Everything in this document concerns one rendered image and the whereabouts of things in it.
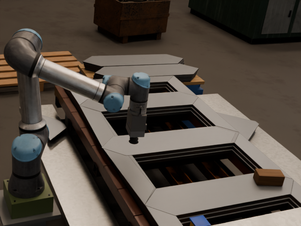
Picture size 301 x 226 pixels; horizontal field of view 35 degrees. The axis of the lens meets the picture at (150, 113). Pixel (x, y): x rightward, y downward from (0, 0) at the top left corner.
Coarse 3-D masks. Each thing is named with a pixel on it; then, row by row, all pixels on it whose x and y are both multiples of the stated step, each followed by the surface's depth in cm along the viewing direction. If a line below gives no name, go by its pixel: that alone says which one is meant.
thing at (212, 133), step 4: (200, 128) 249; (204, 128) 250; (208, 128) 250; (212, 128) 251; (204, 132) 246; (208, 132) 246; (212, 132) 247; (216, 132) 247; (208, 136) 242; (212, 136) 243; (216, 136) 243; (220, 136) 244; (216, 140) 239; (220, 140) 240; (224, 140) 241
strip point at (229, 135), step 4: (216, 128) 252; (220, 128) 252; (220, 132) 248; (224, 132) 249; (228, 132) 249; (232, 132) 250; (224, 136) 245; (228, 136) 245; (232, 136) 246; (228, 140) 241
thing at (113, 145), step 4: (112, 136) 229; (108, 140) 226; (112, 140) 226; (108, 144) 222; (112, 144) 223; (116, 144) 223; (112, 148) 219; (116, 148) 220; (120, 148) 220; (116, 152) 217; (120, 152) 217; (124, 152) 217
